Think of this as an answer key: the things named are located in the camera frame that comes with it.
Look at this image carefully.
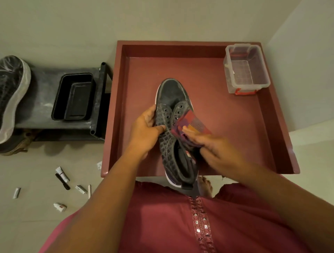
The person's right hand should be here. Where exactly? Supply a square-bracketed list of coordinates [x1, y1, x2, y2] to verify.
[182, 126, 248, 183]

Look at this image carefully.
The person's left hand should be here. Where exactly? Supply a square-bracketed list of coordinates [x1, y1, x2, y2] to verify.
[128, 104, 166, 161]

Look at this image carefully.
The red tray table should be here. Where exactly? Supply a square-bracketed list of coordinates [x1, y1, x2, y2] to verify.
[101, 40, 301, 178]

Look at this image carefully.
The purple orange checked cloth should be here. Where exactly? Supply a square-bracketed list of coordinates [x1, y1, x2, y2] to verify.
[171, 111, 212, 157]

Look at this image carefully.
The dark grey sneaker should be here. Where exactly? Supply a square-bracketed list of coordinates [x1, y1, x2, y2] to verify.
[0, 55, 32, 145]
[155, 78, 199, 190]

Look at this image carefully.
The clear plastic box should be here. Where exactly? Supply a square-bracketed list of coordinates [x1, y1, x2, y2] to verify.
[223, 43, 271, 96]

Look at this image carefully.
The black shoe rack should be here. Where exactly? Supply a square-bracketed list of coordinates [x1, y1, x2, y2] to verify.
[0, 62, 113, 141]

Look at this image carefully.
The person's left forearm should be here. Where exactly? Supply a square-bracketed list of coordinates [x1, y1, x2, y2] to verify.
[46, 151, 146, 253]

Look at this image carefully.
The person's right forearm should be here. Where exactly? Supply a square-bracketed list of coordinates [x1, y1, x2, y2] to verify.
[234, 161, 334, 253]

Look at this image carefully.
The black plastic tray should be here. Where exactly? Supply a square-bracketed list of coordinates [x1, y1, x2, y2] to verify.
[51, 73, 96, 122]

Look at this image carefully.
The pink embroidered tunic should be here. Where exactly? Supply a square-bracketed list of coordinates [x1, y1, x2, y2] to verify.
[39, 181, 334, 253]

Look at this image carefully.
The olive brown sandal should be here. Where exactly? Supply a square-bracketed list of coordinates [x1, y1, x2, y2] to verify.
[0, 130, 40, 157]

